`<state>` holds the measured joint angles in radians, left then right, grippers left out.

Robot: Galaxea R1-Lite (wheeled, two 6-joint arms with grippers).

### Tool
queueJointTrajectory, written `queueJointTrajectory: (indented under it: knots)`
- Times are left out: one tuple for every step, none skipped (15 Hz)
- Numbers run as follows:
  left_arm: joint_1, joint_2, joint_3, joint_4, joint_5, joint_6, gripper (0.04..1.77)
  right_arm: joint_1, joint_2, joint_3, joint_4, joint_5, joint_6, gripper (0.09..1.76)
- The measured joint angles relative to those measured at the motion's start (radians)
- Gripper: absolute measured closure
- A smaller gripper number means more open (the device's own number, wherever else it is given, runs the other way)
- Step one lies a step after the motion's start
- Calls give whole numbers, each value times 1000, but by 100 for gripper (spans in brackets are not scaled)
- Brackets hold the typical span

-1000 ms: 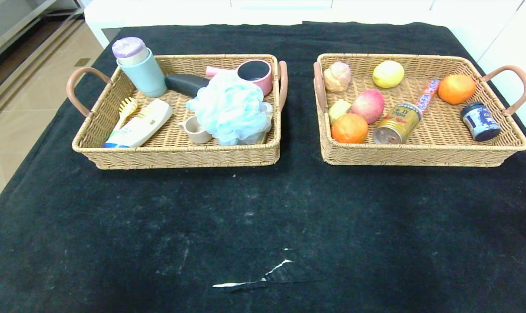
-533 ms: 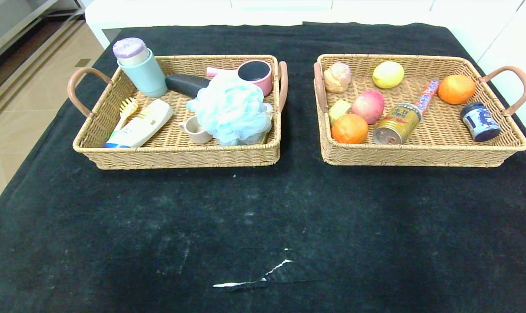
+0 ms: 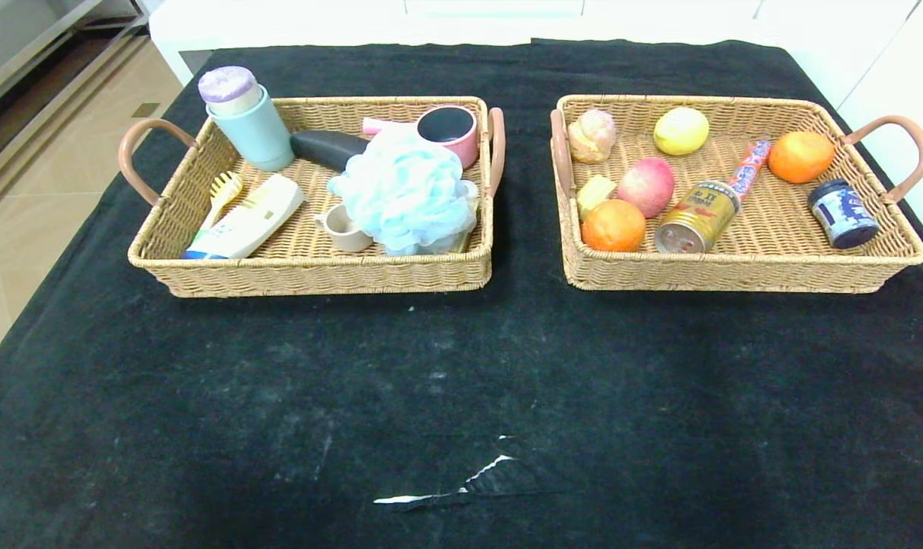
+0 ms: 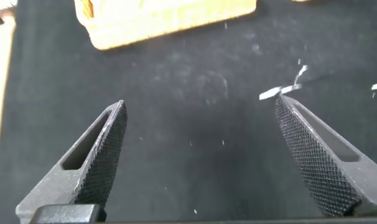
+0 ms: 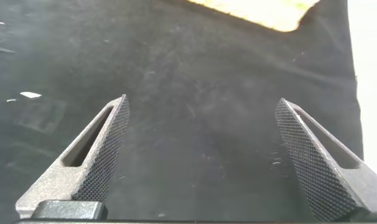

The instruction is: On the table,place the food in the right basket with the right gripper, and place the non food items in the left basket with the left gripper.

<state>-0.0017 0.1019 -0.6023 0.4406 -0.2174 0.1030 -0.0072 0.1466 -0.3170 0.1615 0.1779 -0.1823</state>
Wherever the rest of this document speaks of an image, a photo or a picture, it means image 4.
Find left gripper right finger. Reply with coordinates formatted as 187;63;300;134
274;91;377;218

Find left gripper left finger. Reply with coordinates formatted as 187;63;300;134
16;99;129;223

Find wicker basket with brown handles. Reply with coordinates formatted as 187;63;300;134
73;0;258;51

